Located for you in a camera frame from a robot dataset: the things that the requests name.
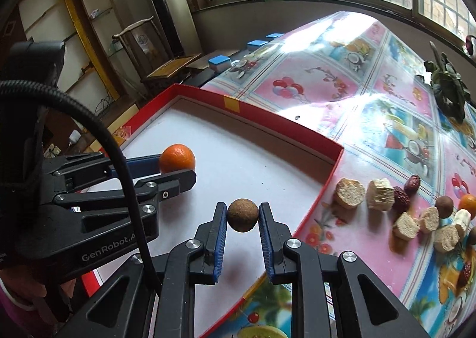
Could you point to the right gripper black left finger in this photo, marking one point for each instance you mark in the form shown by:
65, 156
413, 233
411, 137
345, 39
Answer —
132, 304

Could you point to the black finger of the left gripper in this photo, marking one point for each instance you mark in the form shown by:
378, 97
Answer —
143, 166
161, 187

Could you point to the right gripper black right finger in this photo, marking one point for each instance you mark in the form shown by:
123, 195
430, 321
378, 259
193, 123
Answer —
331, 295

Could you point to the orange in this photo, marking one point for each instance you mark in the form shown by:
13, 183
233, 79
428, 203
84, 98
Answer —
468, 202
176, 157

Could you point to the brown round fruit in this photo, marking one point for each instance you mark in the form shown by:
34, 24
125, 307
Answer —
471, 238
242, 215
444, 206

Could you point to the round beige cake piece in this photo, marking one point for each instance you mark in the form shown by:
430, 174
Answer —
446, 238

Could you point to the person hand on left gripper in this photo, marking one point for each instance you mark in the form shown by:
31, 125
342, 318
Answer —
23, 301

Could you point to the beige cake piece near tray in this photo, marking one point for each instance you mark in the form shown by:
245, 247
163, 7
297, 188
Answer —
349, 193

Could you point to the red shallow box tray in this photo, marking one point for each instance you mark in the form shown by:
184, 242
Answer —
241, 151

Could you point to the wooden chair left side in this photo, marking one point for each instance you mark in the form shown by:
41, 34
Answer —
156, 64

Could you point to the beige cake piece pale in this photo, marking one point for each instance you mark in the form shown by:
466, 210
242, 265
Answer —
380, 195

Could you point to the beige cake piece square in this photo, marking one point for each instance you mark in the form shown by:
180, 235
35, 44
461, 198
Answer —
406, 227

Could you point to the colourful floral tablecloth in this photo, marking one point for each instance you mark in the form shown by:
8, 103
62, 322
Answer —
351, 79

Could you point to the red date lower left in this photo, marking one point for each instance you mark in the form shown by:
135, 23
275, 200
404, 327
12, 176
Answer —
401, 200

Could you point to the red date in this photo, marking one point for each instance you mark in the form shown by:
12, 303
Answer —
401, 200
465, 274
411, 186

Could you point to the blue block near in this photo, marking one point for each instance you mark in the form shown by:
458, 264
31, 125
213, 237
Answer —
219, 63

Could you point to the blue block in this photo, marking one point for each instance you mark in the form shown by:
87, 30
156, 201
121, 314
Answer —
256, 44
219, 63
273, 36

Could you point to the red date upper left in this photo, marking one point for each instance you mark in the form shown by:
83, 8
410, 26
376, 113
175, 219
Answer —
411, 186

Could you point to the beige cake piece centre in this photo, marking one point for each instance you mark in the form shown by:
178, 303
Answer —
429, 220

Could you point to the red date right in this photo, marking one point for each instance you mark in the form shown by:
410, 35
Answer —
465, 274

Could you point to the blue block middle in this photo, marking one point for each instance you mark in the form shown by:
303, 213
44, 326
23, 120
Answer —
256, 44

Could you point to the blue block far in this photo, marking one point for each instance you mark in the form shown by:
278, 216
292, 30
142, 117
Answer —
273, 36

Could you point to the green leafy vegetable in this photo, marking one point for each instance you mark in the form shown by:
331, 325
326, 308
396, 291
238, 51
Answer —
450, 92

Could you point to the red white helmet on sill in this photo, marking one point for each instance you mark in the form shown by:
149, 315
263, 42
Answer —
470, 46

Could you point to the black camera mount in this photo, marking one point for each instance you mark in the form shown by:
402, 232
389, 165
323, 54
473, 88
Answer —
38, 62

